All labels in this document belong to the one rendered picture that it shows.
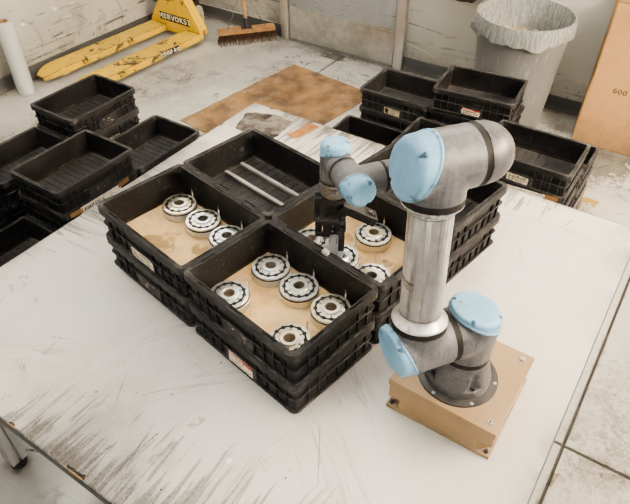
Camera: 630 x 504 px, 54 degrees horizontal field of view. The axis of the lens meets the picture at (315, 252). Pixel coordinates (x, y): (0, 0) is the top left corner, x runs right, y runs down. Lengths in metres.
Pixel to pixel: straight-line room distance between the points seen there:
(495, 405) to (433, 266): 0.45
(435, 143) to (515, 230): 1.11
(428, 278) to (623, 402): 1.61
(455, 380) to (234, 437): 0.53
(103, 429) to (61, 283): 0.55
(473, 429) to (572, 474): 1.00
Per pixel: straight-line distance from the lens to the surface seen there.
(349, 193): 1.39
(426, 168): 1.02
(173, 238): 1.82
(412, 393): 1.46
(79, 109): 3.34
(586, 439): 2.52
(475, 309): 1.34
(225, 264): 1.64
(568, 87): 4.38
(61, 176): 2.84
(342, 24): 4.87
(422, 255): 1.14
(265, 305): 1.58
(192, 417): 1.55
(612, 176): 3.88
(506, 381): 1.54
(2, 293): 2.01
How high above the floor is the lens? 1.97
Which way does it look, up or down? 41 degrees down
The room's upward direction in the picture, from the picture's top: straight up
